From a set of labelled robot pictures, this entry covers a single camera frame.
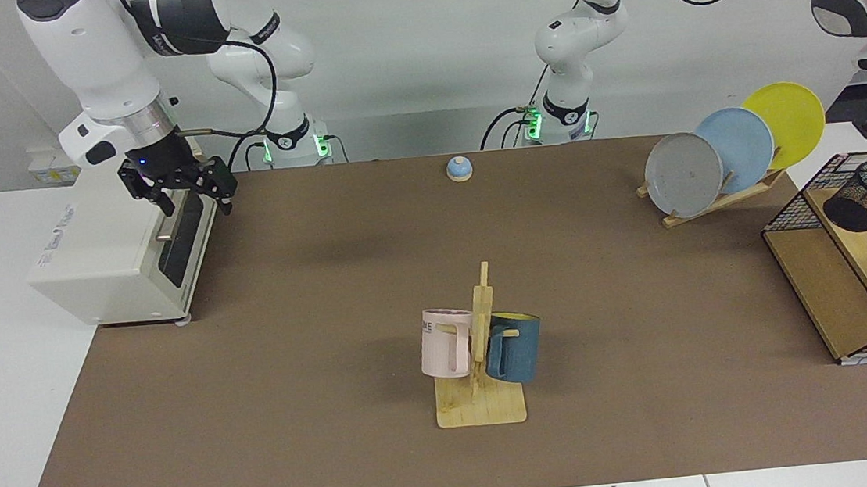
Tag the pale toaster oven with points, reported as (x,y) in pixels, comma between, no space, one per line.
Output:
(89,250)

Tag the brown table cloth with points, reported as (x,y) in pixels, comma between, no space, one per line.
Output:
(338,409)

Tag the small blue round bell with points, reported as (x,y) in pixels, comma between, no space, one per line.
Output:
(459,168)

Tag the pink cup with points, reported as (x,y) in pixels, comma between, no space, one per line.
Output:
(442,345)

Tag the wooden cup stand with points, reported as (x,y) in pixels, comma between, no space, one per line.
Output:
(483,408)

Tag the dark blue cup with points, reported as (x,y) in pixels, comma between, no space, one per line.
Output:
(521,349)

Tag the grey plate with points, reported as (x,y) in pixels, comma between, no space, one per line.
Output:
(682,174)

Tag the wooden plate rack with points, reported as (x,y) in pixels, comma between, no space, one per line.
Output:
(720,203)

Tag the light blue plate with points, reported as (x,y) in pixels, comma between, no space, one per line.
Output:
(742,142)

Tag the yellow plate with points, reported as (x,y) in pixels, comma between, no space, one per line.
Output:
(791,118)

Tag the white wall socket strip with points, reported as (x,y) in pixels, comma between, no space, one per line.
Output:
(46,163)

